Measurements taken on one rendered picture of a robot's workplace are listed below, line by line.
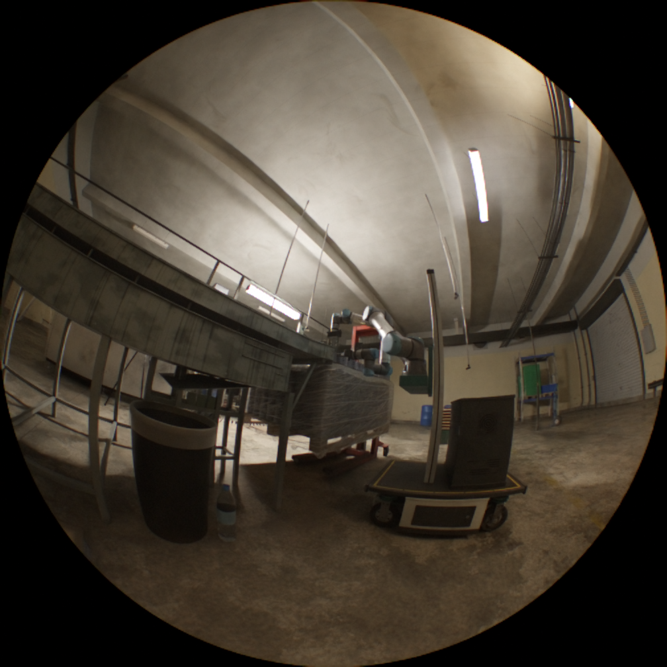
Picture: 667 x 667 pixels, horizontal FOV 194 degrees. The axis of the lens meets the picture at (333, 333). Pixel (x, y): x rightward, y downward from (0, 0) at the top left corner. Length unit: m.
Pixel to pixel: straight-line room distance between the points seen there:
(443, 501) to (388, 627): 0.69
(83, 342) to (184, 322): 2.98
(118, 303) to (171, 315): 0.24
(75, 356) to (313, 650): 3.75
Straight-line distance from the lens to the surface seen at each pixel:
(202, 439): 0.80
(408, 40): 4.24
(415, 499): 1.17
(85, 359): 3.71
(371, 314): 1.37
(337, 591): 0.97
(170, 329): 0.87
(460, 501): 1.20
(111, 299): 0.89
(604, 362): 10.49
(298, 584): 0.98
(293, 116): 4.20
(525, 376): 9.46
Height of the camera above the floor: 0.79
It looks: 20 degrees up
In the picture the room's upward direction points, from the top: 7 degrees clockwise
